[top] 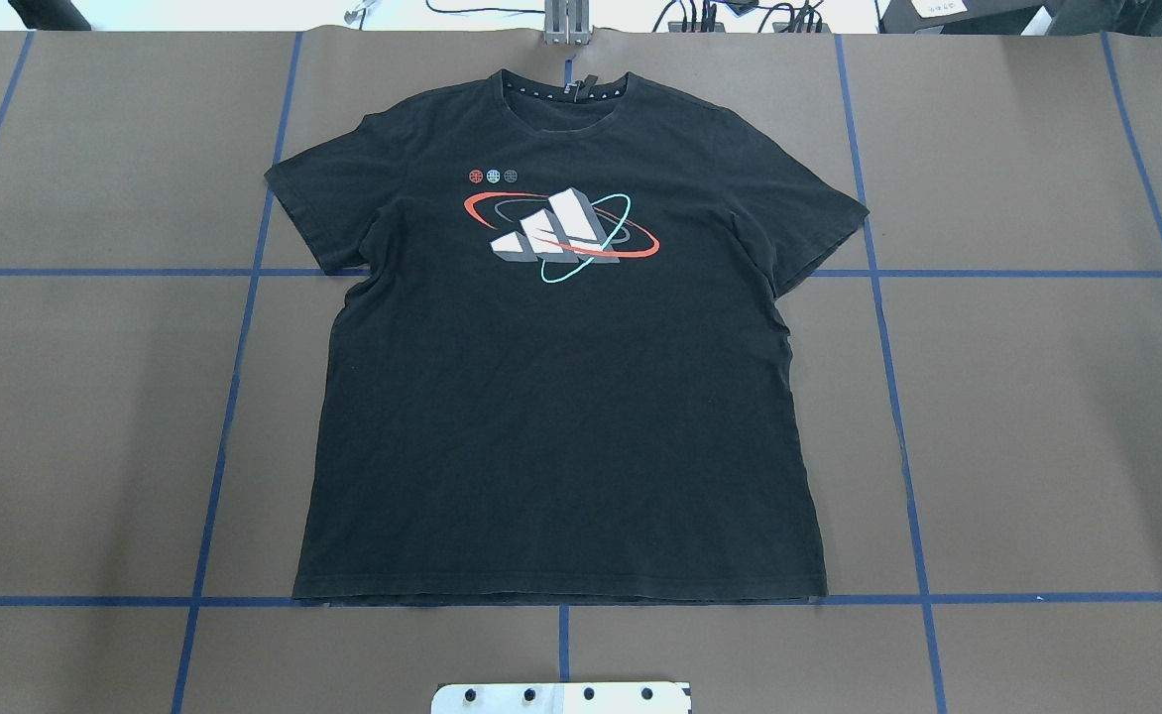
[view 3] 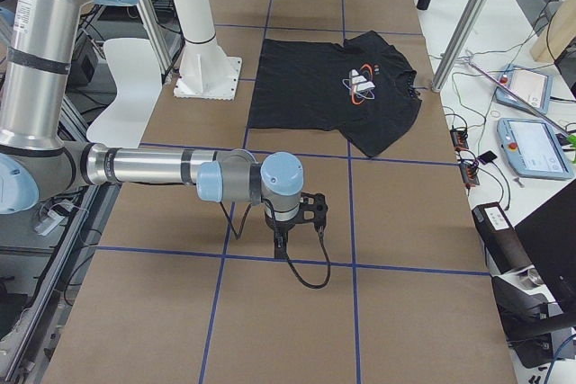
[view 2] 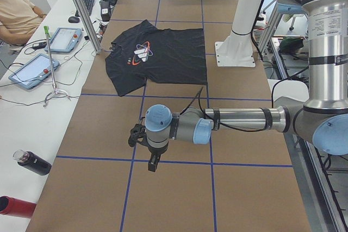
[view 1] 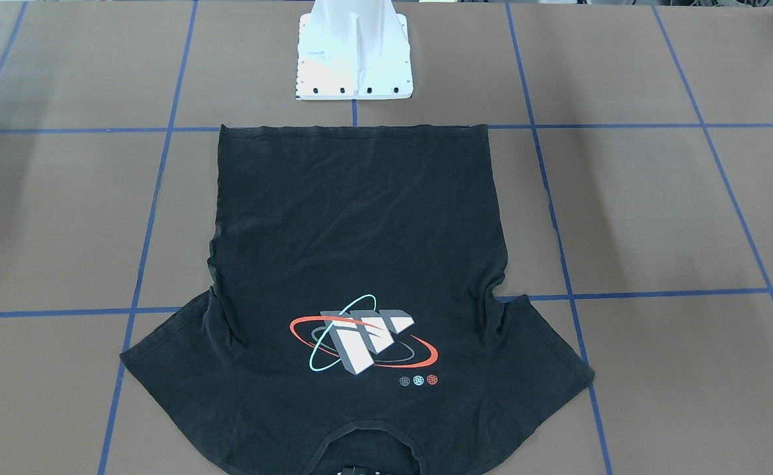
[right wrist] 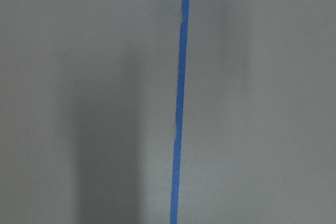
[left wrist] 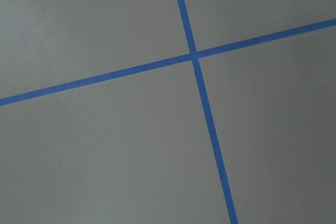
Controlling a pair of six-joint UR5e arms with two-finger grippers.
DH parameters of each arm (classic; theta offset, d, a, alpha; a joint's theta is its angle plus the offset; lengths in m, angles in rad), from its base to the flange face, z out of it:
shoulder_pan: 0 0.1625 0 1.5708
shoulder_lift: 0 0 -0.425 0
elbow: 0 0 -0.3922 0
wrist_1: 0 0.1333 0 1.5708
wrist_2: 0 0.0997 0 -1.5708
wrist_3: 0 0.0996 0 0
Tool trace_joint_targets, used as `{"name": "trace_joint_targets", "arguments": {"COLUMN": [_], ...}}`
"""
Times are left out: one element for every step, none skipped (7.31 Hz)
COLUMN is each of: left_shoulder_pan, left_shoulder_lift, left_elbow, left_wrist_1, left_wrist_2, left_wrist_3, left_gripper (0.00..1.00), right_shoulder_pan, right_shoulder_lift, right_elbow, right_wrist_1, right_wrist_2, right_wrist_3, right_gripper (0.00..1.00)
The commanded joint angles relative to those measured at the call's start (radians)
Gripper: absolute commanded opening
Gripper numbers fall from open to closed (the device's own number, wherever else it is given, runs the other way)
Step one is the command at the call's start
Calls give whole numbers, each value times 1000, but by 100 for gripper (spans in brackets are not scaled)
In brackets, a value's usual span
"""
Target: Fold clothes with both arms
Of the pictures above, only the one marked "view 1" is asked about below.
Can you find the black graphic t-shirt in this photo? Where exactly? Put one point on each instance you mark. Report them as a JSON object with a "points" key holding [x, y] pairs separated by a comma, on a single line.
{"points": [[352, 321]]}

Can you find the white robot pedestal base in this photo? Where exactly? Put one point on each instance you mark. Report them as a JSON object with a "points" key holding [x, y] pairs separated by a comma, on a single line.
{"points": [[353, 50]]}

